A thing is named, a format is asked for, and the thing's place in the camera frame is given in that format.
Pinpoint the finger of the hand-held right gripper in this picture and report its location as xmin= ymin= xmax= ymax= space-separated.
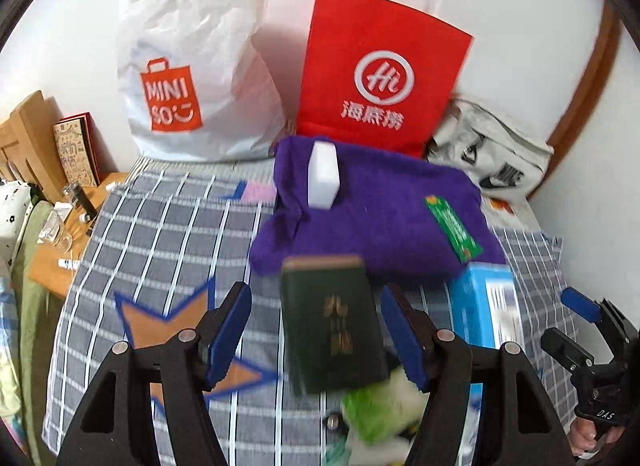
xmin=541 ymin=327 xmax=593 ymax=372
xmin=560 ymin=287 xmax=640 ymax=362

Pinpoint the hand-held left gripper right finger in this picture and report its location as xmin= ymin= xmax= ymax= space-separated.
xmin=380 ymin=283 xmax=576 ymax=466

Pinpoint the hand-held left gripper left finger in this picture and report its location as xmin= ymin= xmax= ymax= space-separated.
xmin=55 ymin=282 xmax=253 ymax=466

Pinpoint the green tissue pack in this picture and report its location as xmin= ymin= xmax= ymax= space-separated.
xmin=340 ymin=376 xmax=431 ymax=447

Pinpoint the person's right hand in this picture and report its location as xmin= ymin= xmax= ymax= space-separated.
xmin=570 ymin=416 xmax=603 ymax=457

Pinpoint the dark green book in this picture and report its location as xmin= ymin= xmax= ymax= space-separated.
xmin=280 ymin=255 xmax=390 ymax=396

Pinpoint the blue cardboard box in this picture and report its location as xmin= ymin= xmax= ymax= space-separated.
xmin=447 ymin=262 xmax=516 ymax=352

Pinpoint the grey checked blanket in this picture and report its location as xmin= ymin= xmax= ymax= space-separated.
xmin=42 ymin=156 xmax=576 ymax=466

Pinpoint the white pillow orange print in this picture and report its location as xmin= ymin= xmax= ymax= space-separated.
xmin=487 ymin=197 xmax=540 ymax=233

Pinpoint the green flat packet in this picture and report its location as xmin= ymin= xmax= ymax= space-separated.
xmin=424 ymin=195 xmax=483 ymax=263

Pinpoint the purple towel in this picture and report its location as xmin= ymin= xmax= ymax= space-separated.
xmin=248 ymin=136 xmax=508 ymax=281

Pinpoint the mint green cloth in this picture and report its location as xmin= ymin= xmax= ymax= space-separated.
xmin=322 ymin=436 xmax=361 ymax=466

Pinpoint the white sponge block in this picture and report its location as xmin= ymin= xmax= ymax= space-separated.
xmin=307 ymin=142 xmax=341 ymax=210

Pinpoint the wooden bedside table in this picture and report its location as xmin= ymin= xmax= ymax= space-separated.
xmin=27 ymin=172 xmax=131 ymax=301

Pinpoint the grey canvas bag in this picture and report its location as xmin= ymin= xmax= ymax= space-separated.
xmin=425 ymin=96 xmax=555 ymax=201

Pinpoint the black bottle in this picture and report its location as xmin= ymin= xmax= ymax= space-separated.
xmin=62 ymin=182 xmax=98 ymax=223

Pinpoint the olive green cloth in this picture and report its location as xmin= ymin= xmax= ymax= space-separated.
xmin=9 ymin=196 xmax=63 ymax=466

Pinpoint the clear glass cup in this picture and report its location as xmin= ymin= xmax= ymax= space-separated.
xmin=37 ymin=210 xmax=76 ymax=254

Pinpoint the red-edged illustrated book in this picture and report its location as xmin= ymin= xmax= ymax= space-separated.
xmin=52 ymin=112 xmax=102 ymax=190

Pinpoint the white spotted cloth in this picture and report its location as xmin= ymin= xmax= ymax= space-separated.
xmin=0 ymin=180 xmax=35 ymax=259

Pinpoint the wooden chair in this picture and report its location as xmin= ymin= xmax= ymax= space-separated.
xmin=0 ymin=90 xmax=68 ymax=199

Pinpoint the white plastic shopping bag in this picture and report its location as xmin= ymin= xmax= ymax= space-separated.
xmin=116 ymin=0 xmax=286 ymax=163

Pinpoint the red paper bag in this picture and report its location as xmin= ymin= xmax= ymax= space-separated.
xmin=295 ymin=0 xmax=474 ymax=159

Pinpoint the brown curved wooden frame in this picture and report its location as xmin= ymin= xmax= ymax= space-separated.
xmin=532 ymin=6 xmax=622 ymax=203

